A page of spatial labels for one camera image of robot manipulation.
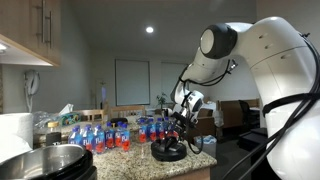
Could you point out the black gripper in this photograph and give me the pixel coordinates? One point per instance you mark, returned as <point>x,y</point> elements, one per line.
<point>181,118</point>

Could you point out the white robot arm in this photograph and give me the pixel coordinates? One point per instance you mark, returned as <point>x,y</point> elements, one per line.
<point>273,83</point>

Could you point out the silver pressure cooker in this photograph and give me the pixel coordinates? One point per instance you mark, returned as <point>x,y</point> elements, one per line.
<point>46,165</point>

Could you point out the Fiji plastic water bottle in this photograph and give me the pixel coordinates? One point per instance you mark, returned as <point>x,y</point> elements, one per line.
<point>87,139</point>
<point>172,130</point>
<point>142,131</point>
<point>166,126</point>
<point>74,136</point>
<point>160,129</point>
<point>99,140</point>
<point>152,130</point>
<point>118,136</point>
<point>110,136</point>
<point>125,138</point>

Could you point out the grey trash bin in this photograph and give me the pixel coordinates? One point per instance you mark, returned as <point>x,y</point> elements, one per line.
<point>206,146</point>

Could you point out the green potted plant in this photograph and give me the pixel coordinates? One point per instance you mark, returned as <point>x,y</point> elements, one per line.
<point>162,100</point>

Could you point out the small white window blind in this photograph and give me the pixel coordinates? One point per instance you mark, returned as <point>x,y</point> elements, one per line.
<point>172,80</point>

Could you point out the wooden chair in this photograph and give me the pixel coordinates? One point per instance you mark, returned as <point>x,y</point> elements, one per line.
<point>128,110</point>
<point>91,115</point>

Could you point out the wooden desk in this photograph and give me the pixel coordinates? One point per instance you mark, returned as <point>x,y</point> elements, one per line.
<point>230,116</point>

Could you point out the black pouch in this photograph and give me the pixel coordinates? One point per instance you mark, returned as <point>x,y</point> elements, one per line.
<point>119,120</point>

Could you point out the large white window blind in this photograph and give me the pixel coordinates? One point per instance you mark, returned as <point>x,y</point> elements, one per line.
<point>132,82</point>

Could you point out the black office chair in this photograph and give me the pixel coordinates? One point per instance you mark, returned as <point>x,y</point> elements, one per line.
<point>248,113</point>

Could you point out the round ceiling light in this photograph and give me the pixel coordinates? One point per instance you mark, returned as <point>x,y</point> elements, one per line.
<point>149,29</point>

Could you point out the colourful tissue box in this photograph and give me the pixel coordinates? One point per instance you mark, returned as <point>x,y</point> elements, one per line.
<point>70,117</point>

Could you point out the dark glass jar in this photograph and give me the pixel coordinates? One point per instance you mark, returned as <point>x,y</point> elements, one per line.
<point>53,135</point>

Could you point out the clear plastic bag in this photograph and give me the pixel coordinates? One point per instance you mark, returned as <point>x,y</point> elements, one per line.
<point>45,118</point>

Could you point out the white paper towel roll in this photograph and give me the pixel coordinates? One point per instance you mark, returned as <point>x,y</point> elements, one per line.
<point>15,136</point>

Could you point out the wooden upper cabinet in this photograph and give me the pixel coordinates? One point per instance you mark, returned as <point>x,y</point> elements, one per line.
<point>23,26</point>

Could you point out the under cabinet light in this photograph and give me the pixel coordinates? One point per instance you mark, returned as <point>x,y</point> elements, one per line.
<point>2,47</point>

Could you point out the white wall phone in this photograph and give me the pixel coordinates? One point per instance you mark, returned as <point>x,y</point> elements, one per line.
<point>32,85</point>

